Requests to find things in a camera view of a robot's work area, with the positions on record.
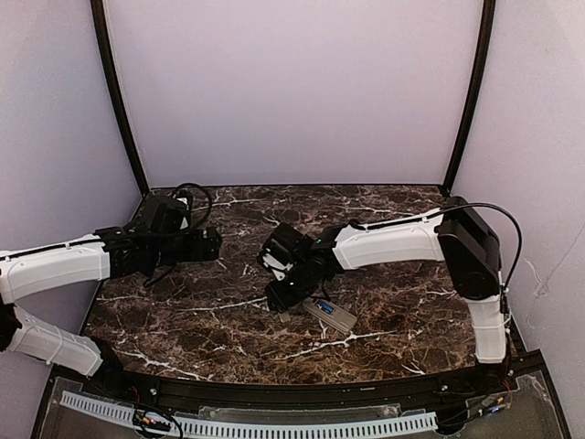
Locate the grey remote control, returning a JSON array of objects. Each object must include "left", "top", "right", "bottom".
[{"left": 303, "top": 297, "right": 357, "bottom": 334}]

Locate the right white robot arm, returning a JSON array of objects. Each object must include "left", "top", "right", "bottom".
[{"left": 258, "top": 197, "right": 507, "bottom": 364}]

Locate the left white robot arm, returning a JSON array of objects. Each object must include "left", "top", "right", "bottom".
[{"left": 1, "top": 193, "right": 222, "bottom": 378}]

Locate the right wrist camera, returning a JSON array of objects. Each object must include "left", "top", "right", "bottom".
[{"left": 257, "top": 250, "right": 293, "bottom": 281}]

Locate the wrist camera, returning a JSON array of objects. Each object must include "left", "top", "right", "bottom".
[
  {"left": 257, "top": 250, "right": 293, "bottom": 281},
  {"left": 175, "top": 190, "right": 193, "bottom": 230}
]

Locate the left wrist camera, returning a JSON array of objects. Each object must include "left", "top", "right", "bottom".
[{"left": 175, "top": 190, "right": 193, "bottom": 230}]

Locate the right grey cable duct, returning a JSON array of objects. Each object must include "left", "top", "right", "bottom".
[{"left": 173, "top": 411, "right": 439, "bottom": 436}]

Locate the grey cable duct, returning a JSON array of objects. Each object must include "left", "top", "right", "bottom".
[
  {"left": 59, "top": 391, "right": 134, "bottom": 428},
  {"left": 173, "top": 411, "right": 439, "bottom": 436}
]

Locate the left grey cable duct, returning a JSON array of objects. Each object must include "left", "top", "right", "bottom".
[{"left": 59, "top": 391, "right": 134, "bottom": 428}]

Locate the left black frame post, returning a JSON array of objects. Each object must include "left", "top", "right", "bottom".
[{"left": 90, "top": 0, "right": 150, "bottom": 197}]

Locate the black frame post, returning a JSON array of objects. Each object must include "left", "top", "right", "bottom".
[
  {"left": 90, "top": 0, "right": 150, "bottom": 197},
  {"left": 440, "top": 0, "right": 496, "bottom": 197}
]

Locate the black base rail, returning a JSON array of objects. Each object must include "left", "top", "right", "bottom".
[{"left": 49, "top": 356, "right": 517, "bottom": 417}]

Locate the right black frame post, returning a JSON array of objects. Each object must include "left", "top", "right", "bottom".
[{"left": 440, "top": 0, "right": 496, "bottom": 197}]

